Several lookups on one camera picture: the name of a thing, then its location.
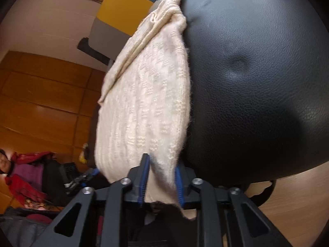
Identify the dark grey padded garment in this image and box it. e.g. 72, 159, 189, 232
0, 206, 54, 247

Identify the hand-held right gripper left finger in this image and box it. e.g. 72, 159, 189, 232
32, 154, 151, 247

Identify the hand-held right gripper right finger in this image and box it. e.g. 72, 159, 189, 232
175, 163, 293, 247

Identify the yellow packet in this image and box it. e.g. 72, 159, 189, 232
78, 144, 89, 164

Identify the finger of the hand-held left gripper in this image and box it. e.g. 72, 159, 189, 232
77, 167, 101, 186

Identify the cream knitted sweater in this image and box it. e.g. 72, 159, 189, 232
94, 0, 198, 220

